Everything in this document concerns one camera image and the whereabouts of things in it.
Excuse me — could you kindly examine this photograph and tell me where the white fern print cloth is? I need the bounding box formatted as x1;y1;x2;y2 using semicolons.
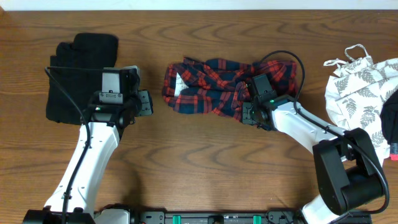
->
323;44;397;162

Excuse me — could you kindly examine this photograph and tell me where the black folded garment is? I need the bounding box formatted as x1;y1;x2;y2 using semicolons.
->
46;33;119;125

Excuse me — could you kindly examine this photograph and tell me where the dark navy garment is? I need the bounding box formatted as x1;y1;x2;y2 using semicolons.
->
380;91;397;145

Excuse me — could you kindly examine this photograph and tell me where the red object at edge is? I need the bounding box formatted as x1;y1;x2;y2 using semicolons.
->
390;143;398;161

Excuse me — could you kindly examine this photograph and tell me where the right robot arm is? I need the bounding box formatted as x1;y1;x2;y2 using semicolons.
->
243;74;389;223

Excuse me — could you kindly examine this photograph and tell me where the red navy plaid shirt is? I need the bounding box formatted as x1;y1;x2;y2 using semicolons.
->
162;57;298;122

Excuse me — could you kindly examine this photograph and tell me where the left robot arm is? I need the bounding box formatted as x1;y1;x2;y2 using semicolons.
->
23;65;153;224

